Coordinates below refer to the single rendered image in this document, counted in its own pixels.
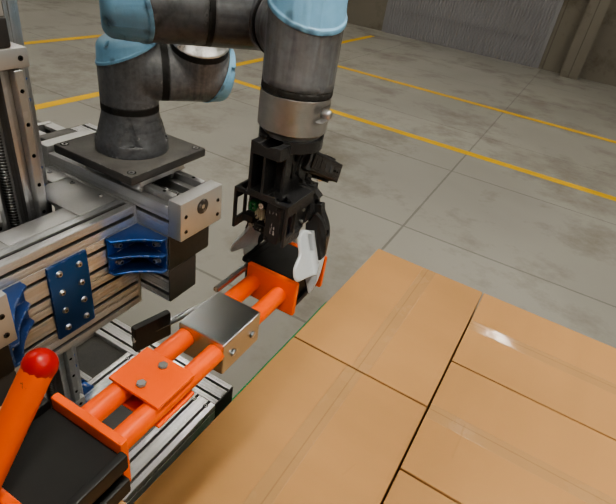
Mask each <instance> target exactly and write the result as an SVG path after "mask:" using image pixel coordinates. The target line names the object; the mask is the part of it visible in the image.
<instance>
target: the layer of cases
mask: <svg viewBox="0 0 616 504"><path fill-rule="evenodd" d="M481 295H482V292H480V291H478V290H476V289H473V288H471V287H468V286H466V285H464V284H461V283H459V282H457V281H454V280H452V279H449V278H447V277H445V276H442V275H440V274H438V273H435V272H433V271H430V270H428V269H426V268H423V267H421V266H418V265H416V264H414V263H411V262H409V261H407V260H404V259H402V258H399V257H397V256H395V255H392V254H390V253H388V252H385V251H383V250H380V249H378V250H377V251H376V252H375V253H374V254H373V255H372V256H371V257H370V258H369V259H368V260H367V261H366V262H365V263H364V264H363V265H362V267H361V268H360V269H359V270H358V271H357V272H356V273H355V274H354V275H353V276H352V277H351V278H350V279H349V280H348V281H347V282H346V283H345V284H344V285H343V286H342V287H341V288H340V289H339V290H338V291H337V292H336V294H335V295H334V296H333V297H332V298H331V299H330V300H329V301H328V302H327V303H326V304H325V305H324V306H323V307H322V308H321V309H320V310H319V311H318V312H317V313H316V314H315V315H314V316H313V317H312V318H311V319H310V321H309V322H308V323H307V324H306V325H305V326H304V327H303V328H302V329H301V330H300V331H299V332H298V333H297V334H296V335H295V337H293V338H292V339H291V340H290V341H289V342H288V343H287V344H286V345H285V347H284V348H283V349H282V350H281V351H280V352H279V353H278V354H277V355H276V356H275V357H274V358H273V359H272V360H271V361H270V362H269V363H268V364H267V365H266V366H265V367H264V368H263V369H262V370H261V371H260V372H259V374H258V375H257V376H256V377H255V378H254V379H253V380H252V381H251V382H250V383H249V384H248V385H247V386H246V387H245V388H244V389H243V390H242V391H241V392H240V393H239V394H238V395H237V396H236V397H235V398H234V399H233V401H232V402H231V403H230V404H229V405H228V406H227V407H226V408H225V409H224V410H223V411H222V412H221V413H220V414H219V415H218V416H217V417H216V418H215V419H214V420H213V421H212V422H211V423H210V424H209V425H208V426H207V428H206V429H205V430H204V431H203V432H202V433H201V434H200V435H199V436H198V437H197V438H196V439H195V440H194V441H193V442H192V443H191V444H190V445H189V446H188V447H187V448H186V449H185V450H184V451H183V452H182V453H181V455H180V456H179V457H178V458H177V459H176V460H175V461H174V462H173V463H172V464H171V465H170V466H169V467H168V468H167V469H166V470H165V471H164V472H163V473H162V474H161V475H160V476H159V477H158V478H157V479H156V481H155V482H154V483H153V484H152V485H151V486H150V487H149V488H148V489H147V490H146V491H145V492H144V493H143V494H142V495H141V496H140V497H139V498H138V499H137V500H136V501H135V502H134V503H133V504H616V348H614V347H611V346H609V345H607V344H604V343H602V342H599V341H597V340H595V339H592V338H590V337H587V336H585V335H583V334H580V333H578V332H576V331H573V330H571V329H568V328H566V327H564V326H561V325H559V324H557V323H554V322H552V321H549V320H547V319H545V318H542V317H540V316H538V315H535V314H533V313H530V312H528V311H526V310H523V309H521V308H518V307H516V306H514V305H511V304H509V303H507V302H504V301H502V300H499V299H497V298H495V297H492V296H490V295H488V294H485V293H484V294H483V296H482V298H481ZM480 298H481V300H480ZM479 300H480V302H479ZM478 302H479V304H478ZM477 305H478V306H477ZM476 307H477V308H476ZM475 309H476V311H475ZM474 312H475V313H474ZM473 314H474V315H473ZM472 316H473V317H472ZM471 318H472V319H471Z"/></svg>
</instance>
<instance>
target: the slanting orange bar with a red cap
mask: <svg viewBox="0 0 616 504"><path fill-rule="evenodd" d="M58 369H59V358H58V356H57V355H56V353H55V352H54V351H52V350H50V349H47V348H41V347H40V348H35V349H33V350H31V351H29V352H28V353H27V354H26V355H25V356H24V357H23V359H22V360H21V363H20V368H19V370H18V372H17V374H16V376H15V378H14V380H13V383H12V385H11V387H10V389H9V391H8V393H7V395H6V397H5V399H4V402H3V404H2V406H1V408H0V489H1V487H2V485H3V483H4V481H5V479H6V476H7V474H8V472H9V470H10V468H11V466H12V464H13V462H14V459H15V457H16V455H17V453H18V451H19V449H20V447H21V444H22V442H23V440H24V438H25V436H26V434H27V432H28V430H29V427H30V425H31V423H32V421H33V419H34V417H35V415H36V412H37V410H38V408H39V406H40V404H41V402H42V400H43V397H44V395H45V393H46V391H47V389H48V387H49V385H50V383H51V380H52V378H53V376H54V375H55V374H56V373H57V371H58Z"/></svg>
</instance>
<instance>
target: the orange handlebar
mask: <svg viewBox="0 0 616 504"><path fill-rule="evenodd" d="M259 286H260V282H259V280H258V278H257V277H256V276H254V275H252V274H249V275H247V276H246V277H245V278H244V279H242V280H241V281H240V282H238V283H237V284H236V285H235V286H233V287H232V288H231V289H230V290H228V291H227V292H226V293H225V295H227V296H229V297H231V298H233V299H235V300H237V301H239V302H241V303H242V302H243V301H244V300H245V299H246V298H247V297H249V296H250V295H251V294H252V293H253V292H254V291H256V290H257V289H258V288H259ZM285 299H286V294H285V292H284V290H283V289H282V288H280V287H274V288H272V289H271V290H270V291H269V292H268V293H267V294H266V295H265V296H263V297H262V298H261V299H260V300H259V301H258V302H257V303H256V304H254V305H253V306H252V307H251V308H253V309H255V310H257V311H259V312H260V321H259V325H260V324H261V323H262V322H263V321H264V320H265V319H266V318H267V317H268V316H269V315H270V314H271V313H272V312H273V311H274V310H275V309H276V308H277V307H278V306H279V305H280V304H282V303H283V302H284V301H285ZM193 342H194V340H193V337H192V335H191V333H190V332H189V331H188V330H186V329H184V328H181V329H179V330H178V331H177V332H175V333H174V334H173V335H172V336H170V337H169V338H168V339H166V340H165V341H164V342H163V343H161V344H160V345H159V346H158V347H156V348H155V349H154V350H152V349H150V348H149V347H146V348H145V349H144V350H143V351H141V352H140V353H139V354H137V355H136V356H135V357H134V358H132V359H131V360H130V361H128V362H127V363H126V364H125V365H123V366H122V367H121V368H119V369H118V370H117V371H115V372H114V373H113V374H112V375H110V376H109V379H110V380H111V381H113V382H112V383H111V384H110V385H108V386H107V387H106V388H105V389H103V390H102V391H101V392H100V393H98V394H97V395H96V396H94V397H93V398H92V399H91V400H89V401H88V402H87V403H86V404H84V405H83V406H82V407H81V408H82V409H83V410H85V411H86V412H88V413H89V414H91V415H92V416H94V417H95V418H97V419H98V420H99V421H101V422H102V421H103V420H104V419H105V418H107V417H108V416H109V415H110V414H111V413H112V412H114V411H115V410H116V409H117V408H118V407H119V406H121V405H123V406H125V407H126V408H128V409H130V410H131V411H133V413H132V414H131V415H129V416H128V417H127V418H126V419H125V420H124V421H123V422H122V423H120V424H119V425H118V426H117V427H116V428H115V429H114V431H115V432H117V433H118V434H120V435H121V436H123V437H124V438H126V439H127V442H128V450H129V449H130V448H131V447H132V446H133V445H134V444H135V443H136V442H137V441H138V440H139V439H140V438H142V437H143V436H144V435H145V434H146V433H147V432H148V431H149V430H150V429H151V428H152V427H153V426H155V427H157V428H160V427H161V426H162V425H163V424H165V423H166V422H167V421H168V420H169V419H170V418H171V417H172V416H173V415H174V414H175V413H176V412H177V411H178V410H179V409H180V408H181V407H182V406H183V405H184V404H185V403H186V402H187V401H188V400H189V399H190V398H191V397H192V396H193V395H194V392H193V391H191V390H192V389H193V388H194V387H195V386H196V385H197V384H198V383H199V382H200V381H201V380H202V379H203V378H204V377H205V376H206V375H207V374H208V373H209V372H210V371H212V370H213V369H214V368H215V367H216V366H217V365H218V364H219V363H220V362H221V361H222V360H223V358H224V355H223V353H222V352H221V350H220V349H219V348H218V347H217V346H215V345H211V344H210V345H208V346H207V347H206V348H205V349H204V350H203V351H202V352H200V353H199V354H198V355H197V356H196V357H195V358H194V359H193V360H191V361H190V362H189V363H188V364H187V365H186V366H185V367H184V368H183V367H181V366H179V365H178V364H176V363H174V362H173V360H175V359H176V358H177V357H178V356H179V355H180V354H182V353H183V352H184V351H185V350H186V349H188V348H189V347H190V346H191V345H192V344H193Z"/></svg>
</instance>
